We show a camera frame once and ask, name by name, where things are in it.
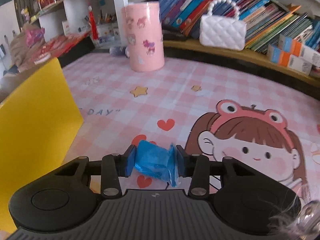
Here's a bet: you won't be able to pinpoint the beige plush cloth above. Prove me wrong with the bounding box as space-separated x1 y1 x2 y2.
10 29 44 72

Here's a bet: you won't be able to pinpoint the row of colourful books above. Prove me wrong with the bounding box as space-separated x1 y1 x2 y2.
159 0 320 54

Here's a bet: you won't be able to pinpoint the grey fluffy strands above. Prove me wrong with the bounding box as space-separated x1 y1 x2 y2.
269 180 320 240

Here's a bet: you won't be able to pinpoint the desk organizer with pens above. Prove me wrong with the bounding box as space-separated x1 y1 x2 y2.
96 10 124 43

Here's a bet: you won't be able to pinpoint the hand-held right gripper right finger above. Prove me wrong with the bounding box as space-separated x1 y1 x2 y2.
176 145 253 197

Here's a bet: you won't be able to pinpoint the yellow cardboard box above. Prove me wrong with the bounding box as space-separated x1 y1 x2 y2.
0 57 84 233

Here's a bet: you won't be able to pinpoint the pink cylinder tin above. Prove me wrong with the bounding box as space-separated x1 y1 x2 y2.
121 1 165 72

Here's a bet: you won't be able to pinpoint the blue plastic packet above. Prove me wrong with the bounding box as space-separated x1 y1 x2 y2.
134 140 182 188

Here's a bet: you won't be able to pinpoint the pile of red paper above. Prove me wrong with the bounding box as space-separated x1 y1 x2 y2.
32 31 92 65

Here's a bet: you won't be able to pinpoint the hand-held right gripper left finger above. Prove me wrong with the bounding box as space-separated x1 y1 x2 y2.
54 145 137 197

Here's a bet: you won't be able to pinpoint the pink foil wrapper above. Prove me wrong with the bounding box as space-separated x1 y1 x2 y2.
25 27 45 48

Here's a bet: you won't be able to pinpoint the white red small box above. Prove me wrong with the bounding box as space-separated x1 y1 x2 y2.
62 20 73 34

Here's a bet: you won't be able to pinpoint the dark purple round object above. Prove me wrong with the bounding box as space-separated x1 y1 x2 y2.
109 45 130 58

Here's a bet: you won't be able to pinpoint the white quilted handbag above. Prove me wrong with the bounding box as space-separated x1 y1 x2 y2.
199 0 247 51

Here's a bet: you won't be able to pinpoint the red tassel ornament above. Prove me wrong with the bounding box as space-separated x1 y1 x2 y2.
87 4 99 42

